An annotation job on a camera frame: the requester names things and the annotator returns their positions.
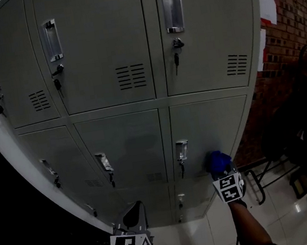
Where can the gray metal locker cabinet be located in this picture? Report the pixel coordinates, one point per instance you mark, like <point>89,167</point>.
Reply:
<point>98,56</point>

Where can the gray metal locker door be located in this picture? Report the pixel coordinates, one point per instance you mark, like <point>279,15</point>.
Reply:
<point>213,121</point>

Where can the person's right forearm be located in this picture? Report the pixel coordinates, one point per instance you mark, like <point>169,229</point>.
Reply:
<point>249,224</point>

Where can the grey metal locker cabinet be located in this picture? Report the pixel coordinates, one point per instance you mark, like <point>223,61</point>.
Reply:
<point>155,47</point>

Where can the black metal garment rack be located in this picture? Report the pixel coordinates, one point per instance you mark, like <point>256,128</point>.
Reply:
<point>261,195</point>

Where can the blue cloth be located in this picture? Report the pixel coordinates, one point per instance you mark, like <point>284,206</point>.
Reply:
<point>218,162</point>

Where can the dark hanging clothes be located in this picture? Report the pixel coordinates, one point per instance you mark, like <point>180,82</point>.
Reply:
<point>292,132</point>

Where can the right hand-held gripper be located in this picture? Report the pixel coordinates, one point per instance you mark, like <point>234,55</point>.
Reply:
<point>229,189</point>

